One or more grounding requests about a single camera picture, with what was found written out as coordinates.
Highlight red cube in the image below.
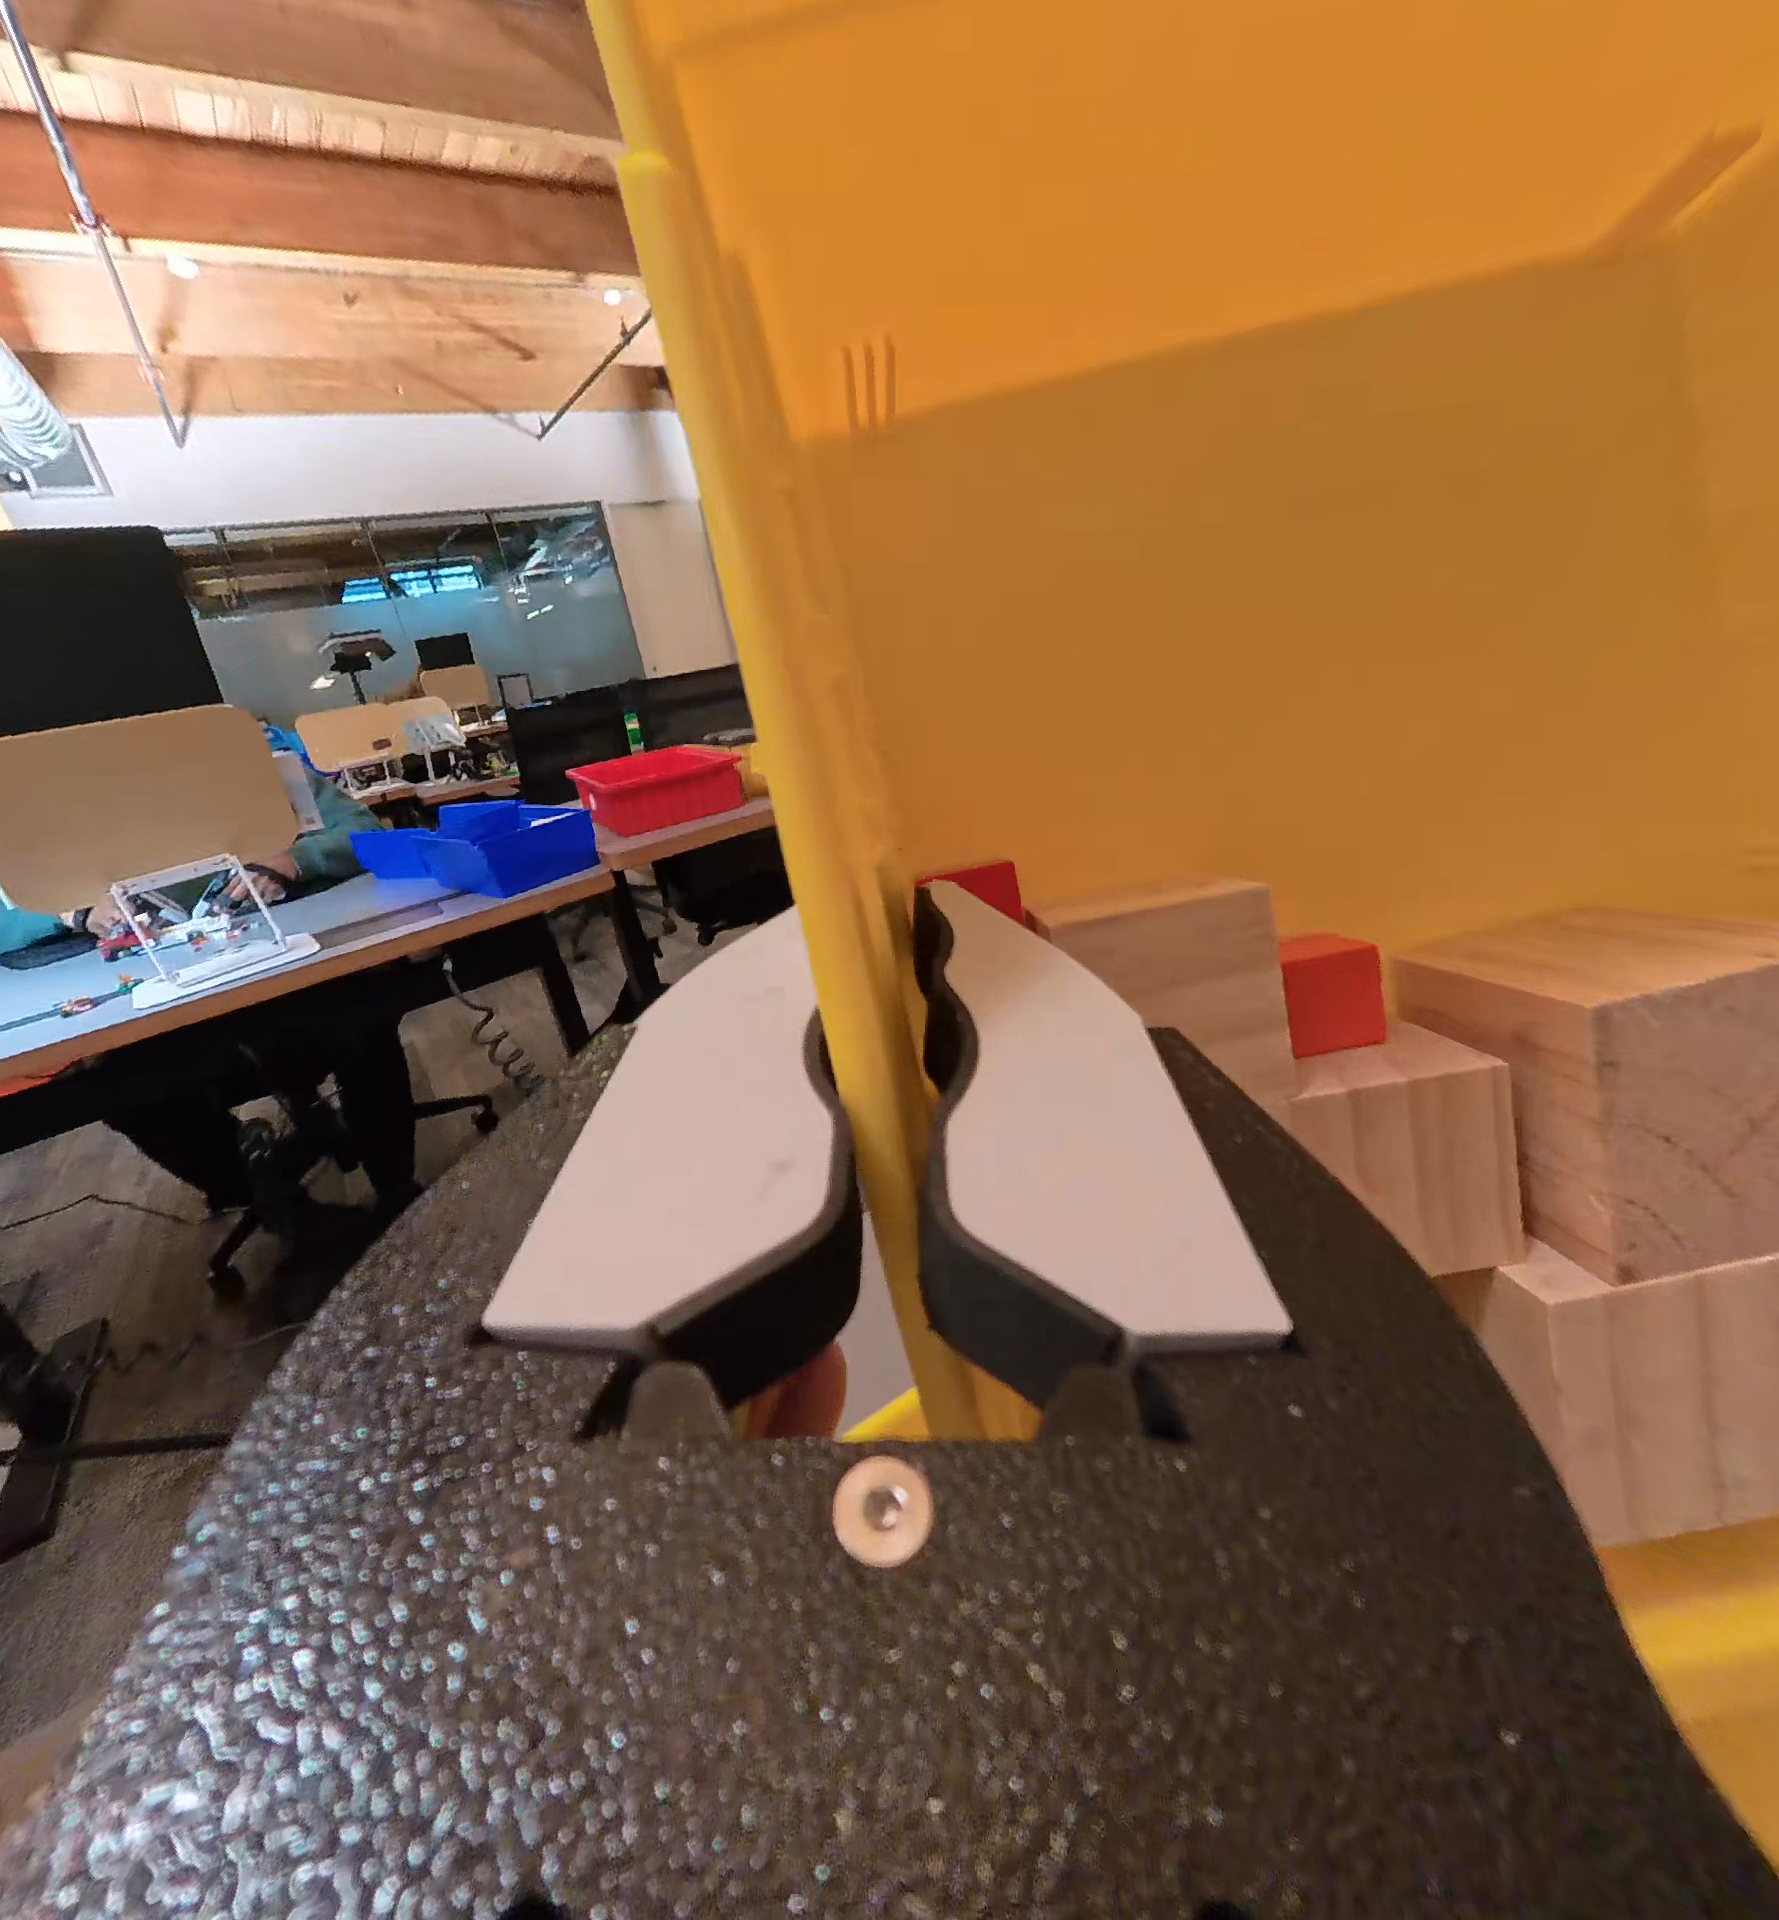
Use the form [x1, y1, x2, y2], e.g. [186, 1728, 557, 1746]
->
[1278, 933, 1390, 1060]
[914, 858, 1027, 926]

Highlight black monitor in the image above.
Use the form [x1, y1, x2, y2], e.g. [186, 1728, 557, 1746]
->
[503, 663, 753, 808]

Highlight red plastic bin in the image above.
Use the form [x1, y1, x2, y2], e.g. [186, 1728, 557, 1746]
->
[565, 747, 749, 838]

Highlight metal ceiling conduit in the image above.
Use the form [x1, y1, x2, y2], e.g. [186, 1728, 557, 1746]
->
[0, 0, 191, 449]

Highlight yellow plastic box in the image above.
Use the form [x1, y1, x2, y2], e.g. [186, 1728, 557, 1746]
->
[584, 0, 1779, 1920]

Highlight clear acrylic stand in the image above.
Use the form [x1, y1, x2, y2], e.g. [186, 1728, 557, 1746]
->
[106, 853, 322, 1011]

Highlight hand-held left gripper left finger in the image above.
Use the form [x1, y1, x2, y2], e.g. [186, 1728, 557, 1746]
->
[482, 899, 865, 1406]

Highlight grey work table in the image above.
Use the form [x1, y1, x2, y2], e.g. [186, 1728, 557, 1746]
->
[0, 861, 620, 1411]

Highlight coiled black cable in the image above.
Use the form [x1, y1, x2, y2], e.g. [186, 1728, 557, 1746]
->
[447, 959, 549, 1100]

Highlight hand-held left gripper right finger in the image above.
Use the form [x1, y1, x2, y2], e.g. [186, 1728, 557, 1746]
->
[909, 881, 1295, 1410]

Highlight wooden cube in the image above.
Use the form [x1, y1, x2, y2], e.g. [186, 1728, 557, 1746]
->
[1432, 1241, 1779, 1548]
[1246, 1021, 1524, 1276]
[1391, 905, 1779, 1286]
[1035, 878, 1292, 1056]

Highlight black partition panel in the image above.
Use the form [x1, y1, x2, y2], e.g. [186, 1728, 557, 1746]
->
[0, 526, 225, 753]

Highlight black office chair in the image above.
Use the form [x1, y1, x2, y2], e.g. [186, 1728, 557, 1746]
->
[206, 989, 502, 1300]

